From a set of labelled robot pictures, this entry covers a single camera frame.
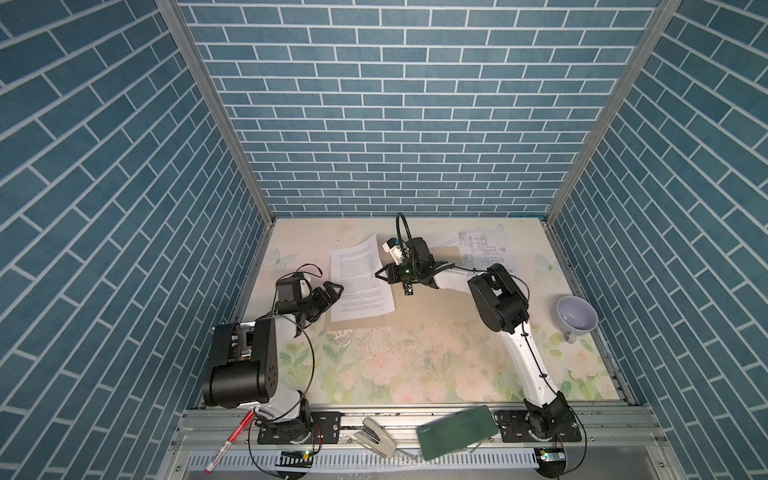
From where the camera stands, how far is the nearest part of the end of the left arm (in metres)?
0.74

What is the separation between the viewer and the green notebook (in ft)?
2.34

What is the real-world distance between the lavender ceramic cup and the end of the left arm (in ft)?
2.22

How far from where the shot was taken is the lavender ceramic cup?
0.86 m
